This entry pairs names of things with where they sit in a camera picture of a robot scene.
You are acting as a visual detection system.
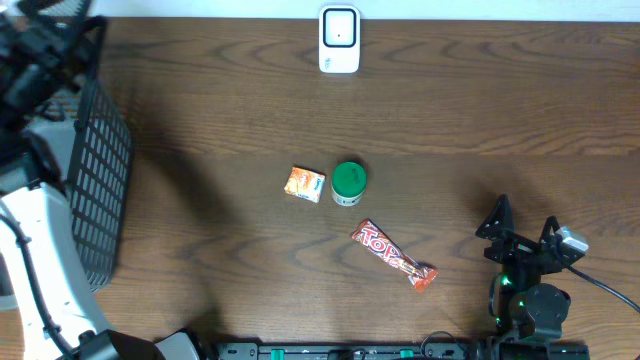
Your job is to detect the orange snack packet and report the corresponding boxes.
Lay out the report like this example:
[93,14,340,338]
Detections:
[284,167,326,203]

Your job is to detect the green lid jar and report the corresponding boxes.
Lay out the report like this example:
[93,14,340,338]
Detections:
[331,162,367,207]

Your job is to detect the white barcode scanner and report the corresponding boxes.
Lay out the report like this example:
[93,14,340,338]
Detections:
[318,4,361,74]

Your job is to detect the red Top chocolate bar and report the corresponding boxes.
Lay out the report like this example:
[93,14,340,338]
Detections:
[350,219,438,292]

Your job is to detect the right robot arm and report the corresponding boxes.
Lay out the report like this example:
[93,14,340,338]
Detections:
[475,194,571,359]

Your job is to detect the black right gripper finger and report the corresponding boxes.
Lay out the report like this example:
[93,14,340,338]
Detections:
[475,194,515,239]
[539,216,560,250]

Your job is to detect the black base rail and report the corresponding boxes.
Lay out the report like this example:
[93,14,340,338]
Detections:
[214,341,591,360]

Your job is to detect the grey plastic basket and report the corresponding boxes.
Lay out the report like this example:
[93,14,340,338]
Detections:
[0,14,134,312]

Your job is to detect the black left camera cable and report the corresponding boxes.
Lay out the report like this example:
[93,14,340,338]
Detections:
[0,212,76,360]

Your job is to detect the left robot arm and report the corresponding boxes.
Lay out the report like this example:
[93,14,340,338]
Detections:
[1,1,209,359]

